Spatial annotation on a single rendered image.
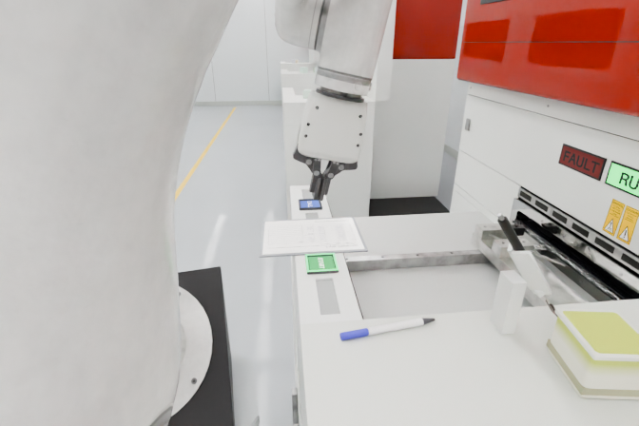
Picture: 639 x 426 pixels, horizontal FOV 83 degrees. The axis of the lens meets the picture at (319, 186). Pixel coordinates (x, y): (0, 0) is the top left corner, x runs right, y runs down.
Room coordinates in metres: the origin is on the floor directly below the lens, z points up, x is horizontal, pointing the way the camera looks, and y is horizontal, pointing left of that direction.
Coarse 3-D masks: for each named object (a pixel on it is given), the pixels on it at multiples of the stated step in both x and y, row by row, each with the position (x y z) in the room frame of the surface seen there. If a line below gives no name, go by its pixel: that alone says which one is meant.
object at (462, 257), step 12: (432, 252) 0.78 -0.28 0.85; (444, 252) 0.78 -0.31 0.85; (456, 252) 0.78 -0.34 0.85; (468, 252) 0.78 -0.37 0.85; (480, 252) 0.78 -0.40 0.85; (348, 264) 0.74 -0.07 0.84; (360, 264) 0.74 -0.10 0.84; (372, 264) 0.74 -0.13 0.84; (384, 264) 0.75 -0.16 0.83; (396, 264) 0.75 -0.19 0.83; (408, 264) 0.75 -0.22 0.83; (420, 264) 0.76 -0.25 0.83; (432, 264) 0.76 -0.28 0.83; (444, 264) 0.76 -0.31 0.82; (456, 264) 0.77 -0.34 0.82
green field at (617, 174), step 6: (612, 168) 0.67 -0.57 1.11; (618, 168) 0.65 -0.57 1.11; (624, 168) 0.64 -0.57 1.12; (612, 174) 0.66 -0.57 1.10; (618, 174) 0.65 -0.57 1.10; (624, 174) 0.64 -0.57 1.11; (630, 174) 0.63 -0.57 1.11; (636, 174) 0.62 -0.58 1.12; (612, 180) 0.66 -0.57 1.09; (618, 180) 0.65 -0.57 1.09; (624, 180) 0.64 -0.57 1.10; (630, 180) 0.62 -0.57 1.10; (636, 180) 0.61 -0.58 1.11; (618, 186) 0.64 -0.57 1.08; (624, 186) 0.63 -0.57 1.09; (630, 186) 0.62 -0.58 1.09; (636, 186) 0.61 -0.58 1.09; (630, 192) 0.62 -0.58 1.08; (636, 192) 0.61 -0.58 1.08
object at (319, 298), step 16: (304, 192) 0.91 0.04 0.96; (304, 256) 0.59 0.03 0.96; (336, 256) 0.59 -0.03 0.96; (304, 272) 0.54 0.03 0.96; (304, 288) 0.49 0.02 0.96; (320, 288) 0.50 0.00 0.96; (336, 288) 0.49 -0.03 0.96; (352, 288) 0.49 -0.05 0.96; (304, 304) 0.45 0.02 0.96; (320, 304) 0.46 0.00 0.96; (336, 304) 0.46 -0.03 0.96; (352, 304) 0.45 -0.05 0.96; (304, 320) 0.42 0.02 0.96; (320, 320) 0.42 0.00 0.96; (336, 320) 0.42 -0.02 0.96
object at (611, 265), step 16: (512, 208) 0.91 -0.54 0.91; (528, 208) 0.85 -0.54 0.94; (544, 224) 0.78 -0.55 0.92; (560, 224) 0.75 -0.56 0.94; (528, 240) 0.82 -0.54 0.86; (576, 240) 0.69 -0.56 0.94; (592, 256) 0.64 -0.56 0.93; (608, 256) 0.62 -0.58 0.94; (608, 272) 0.60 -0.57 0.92; (624, 272) 0.57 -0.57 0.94; (592, 288) 0.62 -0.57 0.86
